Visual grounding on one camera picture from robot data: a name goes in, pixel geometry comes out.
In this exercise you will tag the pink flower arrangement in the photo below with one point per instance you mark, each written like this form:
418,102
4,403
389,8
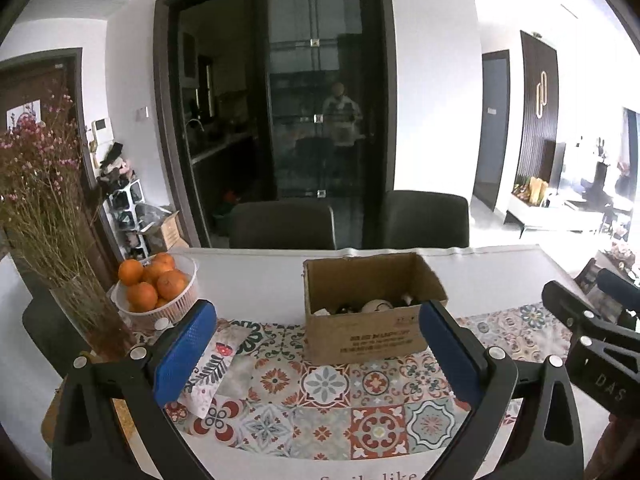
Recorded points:
622,251

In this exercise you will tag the brown wooden board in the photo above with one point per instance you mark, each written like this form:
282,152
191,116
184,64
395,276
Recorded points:
125,425

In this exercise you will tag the white television cabinet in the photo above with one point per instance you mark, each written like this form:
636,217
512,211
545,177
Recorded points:
550,217

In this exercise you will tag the pile of oranges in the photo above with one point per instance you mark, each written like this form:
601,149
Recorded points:
141,296

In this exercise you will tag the brown cardboard box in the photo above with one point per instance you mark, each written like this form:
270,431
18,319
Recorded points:
365,337

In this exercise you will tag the floral fabric tissue pouch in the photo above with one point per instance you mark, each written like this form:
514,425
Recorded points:
210,370

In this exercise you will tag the small cardboard box on floor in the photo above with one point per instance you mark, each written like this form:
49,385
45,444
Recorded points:
167,232

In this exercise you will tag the floral wall picture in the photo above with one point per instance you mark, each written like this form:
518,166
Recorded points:
24,116

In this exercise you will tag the white plastic fruit basket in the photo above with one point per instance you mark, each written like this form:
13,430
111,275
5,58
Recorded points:
172,310

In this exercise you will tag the dark slatted wall panel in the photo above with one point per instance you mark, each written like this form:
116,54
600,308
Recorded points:
532,70

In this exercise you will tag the white light switch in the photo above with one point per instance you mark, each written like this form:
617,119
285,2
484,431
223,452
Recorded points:
142,113

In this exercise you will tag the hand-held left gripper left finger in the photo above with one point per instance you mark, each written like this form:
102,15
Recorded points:
182,355

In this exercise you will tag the white items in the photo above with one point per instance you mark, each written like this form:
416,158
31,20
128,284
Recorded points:
377,306

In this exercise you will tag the patterned dark cushion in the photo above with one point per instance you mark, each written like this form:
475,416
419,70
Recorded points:
592,285

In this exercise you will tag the clear glass vase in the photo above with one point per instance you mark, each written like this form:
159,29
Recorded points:
95,315

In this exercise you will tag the dark grey dining chair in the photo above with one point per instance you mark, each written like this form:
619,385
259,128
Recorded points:
425,220
282,225
47,330

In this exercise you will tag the dried pink flower bouquet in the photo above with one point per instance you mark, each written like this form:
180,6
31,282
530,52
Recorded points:
40,200

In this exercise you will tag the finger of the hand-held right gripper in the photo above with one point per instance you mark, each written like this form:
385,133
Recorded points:
617,282
567,305

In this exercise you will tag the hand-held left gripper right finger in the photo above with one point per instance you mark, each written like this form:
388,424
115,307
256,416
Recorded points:
450,355

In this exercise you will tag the white wall intercom panel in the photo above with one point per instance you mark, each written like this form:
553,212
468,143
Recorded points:
101,130

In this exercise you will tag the dark hallway door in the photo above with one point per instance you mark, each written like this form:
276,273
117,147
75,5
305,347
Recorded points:
492,130

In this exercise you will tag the white cluttered shelf rack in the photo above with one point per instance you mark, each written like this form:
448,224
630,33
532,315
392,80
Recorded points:
125,215

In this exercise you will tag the brown wooden door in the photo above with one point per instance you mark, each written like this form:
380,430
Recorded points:
50,80

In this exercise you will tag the yellow bags and flowers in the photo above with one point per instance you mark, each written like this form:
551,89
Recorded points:
532,190

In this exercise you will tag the dark glass sliding door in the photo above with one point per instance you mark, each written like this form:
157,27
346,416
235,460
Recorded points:
310,85

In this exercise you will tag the black television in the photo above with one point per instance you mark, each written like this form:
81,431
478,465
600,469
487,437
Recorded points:
557,165

